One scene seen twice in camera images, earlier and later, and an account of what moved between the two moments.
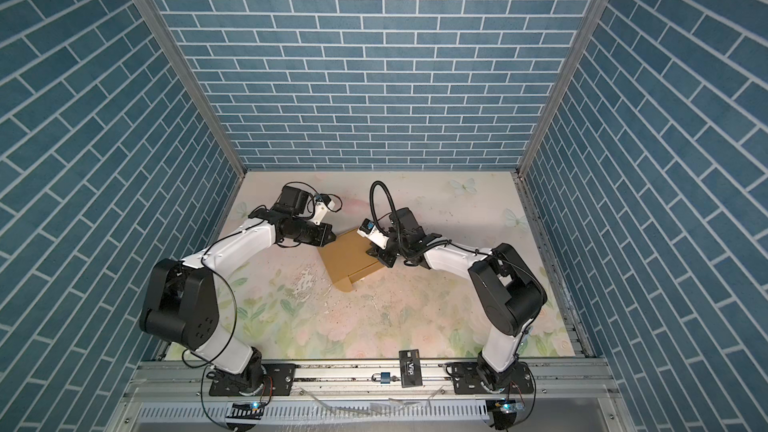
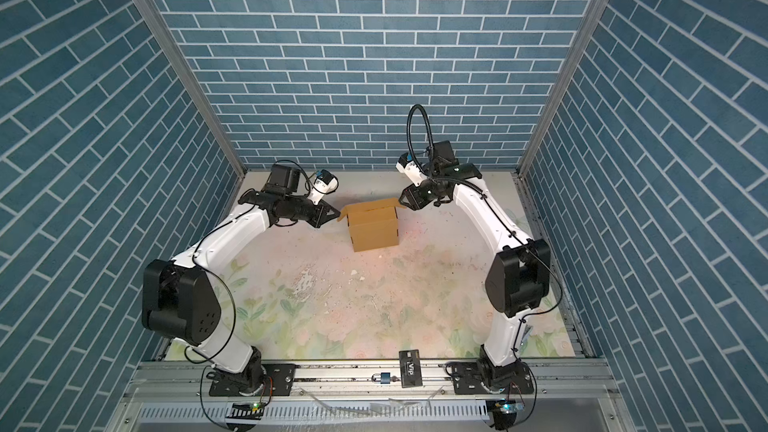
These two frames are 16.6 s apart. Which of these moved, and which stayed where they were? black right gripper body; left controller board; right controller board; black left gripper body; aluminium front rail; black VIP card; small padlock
Moved: black right gripper body; black left gripper body
Stayed: small padlock; black VIP card; left controller board; aluminium front rail; right controller board
